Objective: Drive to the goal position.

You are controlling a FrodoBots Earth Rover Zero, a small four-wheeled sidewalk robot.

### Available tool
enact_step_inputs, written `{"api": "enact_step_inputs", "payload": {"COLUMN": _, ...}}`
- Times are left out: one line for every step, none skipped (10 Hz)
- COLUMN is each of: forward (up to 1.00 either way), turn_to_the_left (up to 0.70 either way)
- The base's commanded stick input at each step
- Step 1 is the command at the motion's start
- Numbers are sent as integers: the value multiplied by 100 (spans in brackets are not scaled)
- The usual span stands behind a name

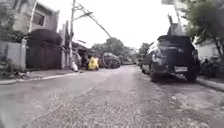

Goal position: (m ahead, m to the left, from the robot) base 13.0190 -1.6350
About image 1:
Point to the yellow vehicle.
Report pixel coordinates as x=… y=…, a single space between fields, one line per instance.
x=93 y=64

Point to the roadside bushes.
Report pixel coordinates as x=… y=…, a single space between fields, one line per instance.
x=213 y=66

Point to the pale concrete sidewalk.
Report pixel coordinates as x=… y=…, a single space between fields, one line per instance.
x=50 y=73

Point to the dark metal gate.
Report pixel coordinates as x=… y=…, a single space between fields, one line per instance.
x=43 y=56

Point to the grey asphalt road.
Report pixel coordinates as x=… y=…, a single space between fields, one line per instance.
x=110 y=100

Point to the grey multi-storey building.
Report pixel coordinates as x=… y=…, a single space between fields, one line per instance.
x=25 y=16

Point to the dark SUV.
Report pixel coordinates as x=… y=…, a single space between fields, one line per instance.
x=171 y=56

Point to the small tree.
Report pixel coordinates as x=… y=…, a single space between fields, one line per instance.
x=6 y=26

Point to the concrete kerb strip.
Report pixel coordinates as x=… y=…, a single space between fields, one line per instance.
x=213 y=83

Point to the bushes by wall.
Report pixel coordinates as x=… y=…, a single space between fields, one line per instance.
x=10 y=70

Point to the large leafy tree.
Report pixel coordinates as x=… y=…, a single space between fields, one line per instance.
x=206 y=20

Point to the distant trees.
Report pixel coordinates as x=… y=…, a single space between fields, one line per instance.
x=113 y=46

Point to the low shed building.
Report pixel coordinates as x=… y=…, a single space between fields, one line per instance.
x=80 y=50

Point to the pale boundary wall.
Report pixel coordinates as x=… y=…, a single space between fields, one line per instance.
x=13 y=53

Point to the utility pole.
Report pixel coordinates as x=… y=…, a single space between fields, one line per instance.
x=72 y=20

